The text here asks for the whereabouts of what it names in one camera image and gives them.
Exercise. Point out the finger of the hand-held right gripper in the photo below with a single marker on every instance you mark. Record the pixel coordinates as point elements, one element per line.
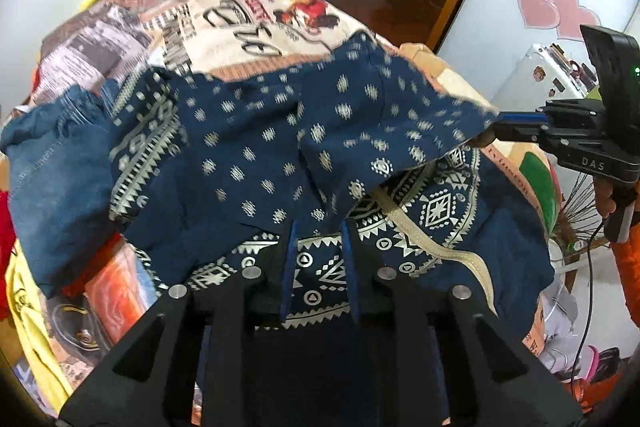
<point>522,118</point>
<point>520,133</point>

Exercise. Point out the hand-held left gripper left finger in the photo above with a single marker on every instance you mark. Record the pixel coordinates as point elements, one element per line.
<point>287,277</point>

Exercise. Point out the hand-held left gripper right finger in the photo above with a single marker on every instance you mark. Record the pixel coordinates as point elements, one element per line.
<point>351,277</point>

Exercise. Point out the navy patterned hoodie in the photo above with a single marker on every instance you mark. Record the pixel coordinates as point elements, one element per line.
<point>300,117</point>

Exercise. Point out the person's right forearm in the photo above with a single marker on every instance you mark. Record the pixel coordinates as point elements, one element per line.
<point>630,267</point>

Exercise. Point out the person's right hand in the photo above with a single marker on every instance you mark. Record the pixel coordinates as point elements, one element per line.
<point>605,199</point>

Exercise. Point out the white refrigerator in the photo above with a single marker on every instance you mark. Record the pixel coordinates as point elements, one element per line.
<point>530,77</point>

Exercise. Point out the white plastic bag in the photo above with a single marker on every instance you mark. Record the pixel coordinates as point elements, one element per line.
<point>560,322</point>

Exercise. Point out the blue denim jeans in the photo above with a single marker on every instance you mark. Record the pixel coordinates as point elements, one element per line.
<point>55,167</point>

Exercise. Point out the yellow garment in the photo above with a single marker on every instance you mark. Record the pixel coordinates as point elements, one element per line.
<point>30,332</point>

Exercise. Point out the printed blanket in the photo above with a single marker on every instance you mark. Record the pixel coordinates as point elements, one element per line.
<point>225,17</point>

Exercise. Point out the red garment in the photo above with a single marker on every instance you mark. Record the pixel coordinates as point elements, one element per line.
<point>4,232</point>

